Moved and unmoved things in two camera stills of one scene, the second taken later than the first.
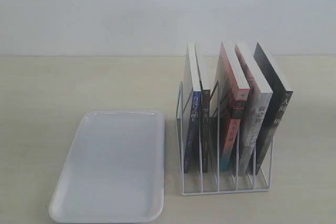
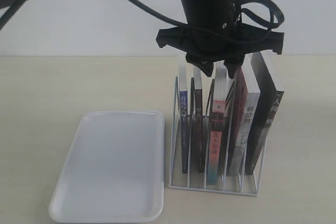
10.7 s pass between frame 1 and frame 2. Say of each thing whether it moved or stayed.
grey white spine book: stayed
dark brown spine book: moved
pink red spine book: moved
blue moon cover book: moved
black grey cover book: moved
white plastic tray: stayed
